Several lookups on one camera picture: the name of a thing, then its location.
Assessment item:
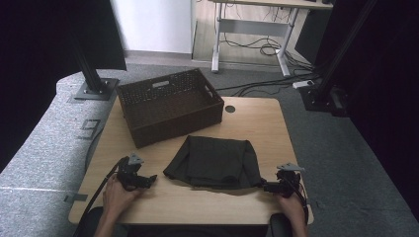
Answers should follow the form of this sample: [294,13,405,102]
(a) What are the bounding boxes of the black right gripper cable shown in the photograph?
[288,177,310,225]

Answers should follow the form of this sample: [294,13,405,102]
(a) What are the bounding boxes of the grey tape square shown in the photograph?
[77,118,102,141]

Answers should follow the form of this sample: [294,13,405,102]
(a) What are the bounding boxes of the white-legged desk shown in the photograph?
[207,0,334,78]

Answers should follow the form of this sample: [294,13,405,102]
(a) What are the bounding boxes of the white panel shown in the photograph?
[109,0,196,55]

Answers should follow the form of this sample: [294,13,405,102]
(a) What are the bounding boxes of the dark cloth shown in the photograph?
[162,134,265,192]

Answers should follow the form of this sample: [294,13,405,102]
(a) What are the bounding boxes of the black curtain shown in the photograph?
[314,0,419,221]
[0,0,127,174]

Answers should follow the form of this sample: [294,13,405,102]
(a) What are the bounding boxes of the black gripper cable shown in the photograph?
[288,177,310,225]
[72,156,129,237]

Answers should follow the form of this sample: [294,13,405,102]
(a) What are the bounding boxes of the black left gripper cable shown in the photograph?
[72,156,129,237]

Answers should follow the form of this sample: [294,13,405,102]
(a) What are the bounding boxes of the person's left hand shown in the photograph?
[102,173,143,220]

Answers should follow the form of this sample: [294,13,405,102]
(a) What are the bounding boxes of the black floor cables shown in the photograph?
[215,34,322,98]

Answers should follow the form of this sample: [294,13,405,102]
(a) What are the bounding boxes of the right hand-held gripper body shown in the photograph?
[276,162,306,199]

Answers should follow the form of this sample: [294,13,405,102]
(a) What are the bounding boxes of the brown woven basket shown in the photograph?
[116,67,225,149]

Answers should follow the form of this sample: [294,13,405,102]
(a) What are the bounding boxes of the white power strip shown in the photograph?
[292,79,316,90]

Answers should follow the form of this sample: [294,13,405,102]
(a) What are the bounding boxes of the black metal stand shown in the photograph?
[297,0,379,119]
[67,31,121,102]

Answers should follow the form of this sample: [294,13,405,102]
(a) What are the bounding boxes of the grey tape strip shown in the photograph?
[63,193,89,203]

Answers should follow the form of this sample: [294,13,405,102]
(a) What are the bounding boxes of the person's right hand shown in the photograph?
[276,192,308,225]

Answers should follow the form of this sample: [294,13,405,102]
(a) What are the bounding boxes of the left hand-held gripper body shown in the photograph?
[117,152,146,192]

